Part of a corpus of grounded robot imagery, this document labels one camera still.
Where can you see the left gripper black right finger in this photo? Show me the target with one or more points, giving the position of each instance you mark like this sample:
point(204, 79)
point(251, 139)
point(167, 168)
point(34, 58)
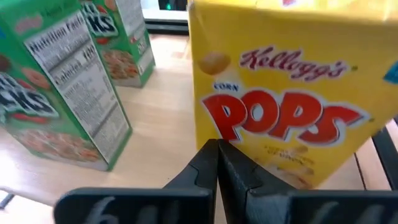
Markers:
point(248, 193)

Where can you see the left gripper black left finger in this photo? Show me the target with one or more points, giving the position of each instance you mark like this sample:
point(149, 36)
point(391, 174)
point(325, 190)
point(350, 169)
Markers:
point(199, 186)

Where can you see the green Apple Jacks cereal box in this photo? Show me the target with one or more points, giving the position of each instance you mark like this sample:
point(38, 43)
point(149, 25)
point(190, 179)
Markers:
point(124, 62)
point(46, 93)

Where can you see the yellow Corn Pops cereal box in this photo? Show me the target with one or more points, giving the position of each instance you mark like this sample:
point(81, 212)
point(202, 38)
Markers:
point(280, 46)

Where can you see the wooden shelf with black frame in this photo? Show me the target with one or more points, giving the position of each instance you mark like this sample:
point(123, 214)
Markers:
point(161, 124)

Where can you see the black aluminium table frame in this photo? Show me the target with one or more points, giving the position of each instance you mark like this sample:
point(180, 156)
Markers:
point(164, 28)

